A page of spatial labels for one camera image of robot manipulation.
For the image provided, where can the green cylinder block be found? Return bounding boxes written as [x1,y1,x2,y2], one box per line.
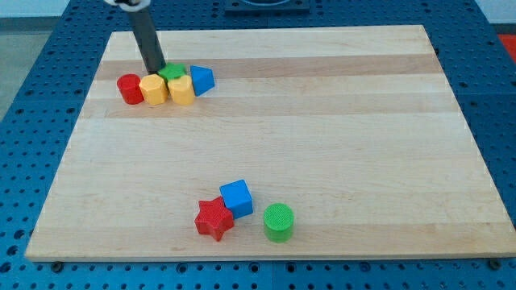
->
[263,203,294,243]

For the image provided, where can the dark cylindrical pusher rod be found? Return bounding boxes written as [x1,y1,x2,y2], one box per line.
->
[127,6,166,74]

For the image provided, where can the blue triangle block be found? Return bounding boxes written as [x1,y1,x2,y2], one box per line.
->
[190,65,215,97]

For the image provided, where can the blue cube block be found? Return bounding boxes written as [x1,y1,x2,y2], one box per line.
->
[219,180,254,219]

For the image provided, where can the red cylinder block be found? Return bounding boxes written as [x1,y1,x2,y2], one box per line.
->
[116,74,144,105]

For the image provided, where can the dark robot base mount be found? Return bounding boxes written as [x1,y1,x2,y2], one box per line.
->
[224,0,311,15]

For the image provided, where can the green star block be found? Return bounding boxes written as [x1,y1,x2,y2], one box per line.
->
[158,63,186,82]

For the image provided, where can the red star block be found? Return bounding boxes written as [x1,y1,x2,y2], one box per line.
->
[194,197,235,242]

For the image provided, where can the yellow heart block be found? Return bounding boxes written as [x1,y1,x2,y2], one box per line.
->
[168,75,195,106]

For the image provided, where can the yellow hexagon block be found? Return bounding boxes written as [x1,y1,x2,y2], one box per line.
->
[139,74,169,106]

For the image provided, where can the white rod holder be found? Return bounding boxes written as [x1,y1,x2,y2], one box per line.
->
[104,0,152,12]

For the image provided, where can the wooden board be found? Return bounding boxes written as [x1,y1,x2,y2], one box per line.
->
[26,25,515,262]

